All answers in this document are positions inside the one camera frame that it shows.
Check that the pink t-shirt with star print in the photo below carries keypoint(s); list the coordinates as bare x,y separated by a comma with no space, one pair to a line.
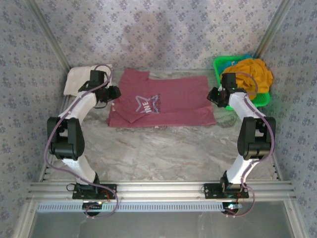
178,104

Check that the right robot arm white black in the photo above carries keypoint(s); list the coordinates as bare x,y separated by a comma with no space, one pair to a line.
252,138

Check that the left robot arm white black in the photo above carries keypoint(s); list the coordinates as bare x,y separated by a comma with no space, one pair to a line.
73,138

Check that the green plastic basket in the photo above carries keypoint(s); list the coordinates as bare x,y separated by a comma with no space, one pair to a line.
218,64

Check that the folded cream t-shirt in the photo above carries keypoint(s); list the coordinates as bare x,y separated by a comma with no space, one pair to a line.
74,79

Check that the crumpled orange t-shirt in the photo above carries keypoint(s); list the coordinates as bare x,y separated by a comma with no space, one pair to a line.
260,74

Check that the teal t-shirt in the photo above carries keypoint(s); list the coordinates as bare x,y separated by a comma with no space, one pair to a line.
245,57

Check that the controller board with led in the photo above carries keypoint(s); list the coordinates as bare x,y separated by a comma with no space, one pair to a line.
231,207
92,205

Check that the aluminium frame bar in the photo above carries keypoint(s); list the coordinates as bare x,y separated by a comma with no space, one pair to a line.
275,27
49,37
296,220
24,220

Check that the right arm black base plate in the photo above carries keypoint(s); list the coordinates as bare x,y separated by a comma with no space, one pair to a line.
211,190

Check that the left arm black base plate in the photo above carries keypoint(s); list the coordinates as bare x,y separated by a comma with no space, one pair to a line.
110,192

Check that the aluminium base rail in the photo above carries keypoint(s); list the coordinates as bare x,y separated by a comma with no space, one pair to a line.
158,189

